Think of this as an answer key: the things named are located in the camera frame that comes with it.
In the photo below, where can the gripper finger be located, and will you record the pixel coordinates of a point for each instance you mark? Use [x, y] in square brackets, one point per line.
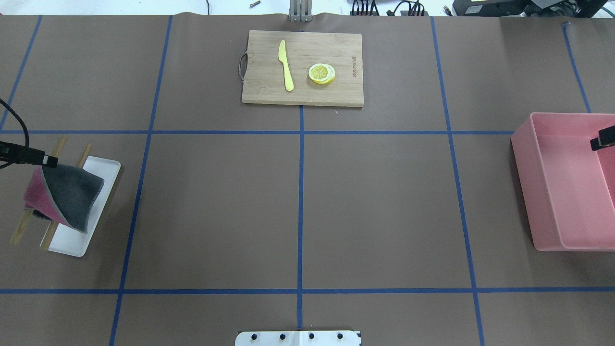
[17, 154]

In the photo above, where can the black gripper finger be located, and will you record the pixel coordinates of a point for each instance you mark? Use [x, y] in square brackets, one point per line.
[605, 139]

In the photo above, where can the pink and grey cloth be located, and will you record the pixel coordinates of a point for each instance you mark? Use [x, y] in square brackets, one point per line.
[64, 194]

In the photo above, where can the pink plastic bin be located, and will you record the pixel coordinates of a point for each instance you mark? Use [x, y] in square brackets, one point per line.
[568, 188]

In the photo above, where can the white rectangular tray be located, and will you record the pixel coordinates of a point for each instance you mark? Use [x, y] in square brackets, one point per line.
[71, 242]

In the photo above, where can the wooden cutting board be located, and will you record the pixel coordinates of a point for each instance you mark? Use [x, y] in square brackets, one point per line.
[263, 80]

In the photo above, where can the yellow plastic knife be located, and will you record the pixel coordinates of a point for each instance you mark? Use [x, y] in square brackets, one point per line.
[287, 77]

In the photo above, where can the yellow lemon slices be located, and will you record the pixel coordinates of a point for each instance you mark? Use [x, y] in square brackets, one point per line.
[321, 73]

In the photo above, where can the aluminium frame post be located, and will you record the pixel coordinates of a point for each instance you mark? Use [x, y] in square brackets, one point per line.
[300, 11]

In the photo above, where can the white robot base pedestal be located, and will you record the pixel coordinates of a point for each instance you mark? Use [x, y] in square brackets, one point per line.
[299, 338]

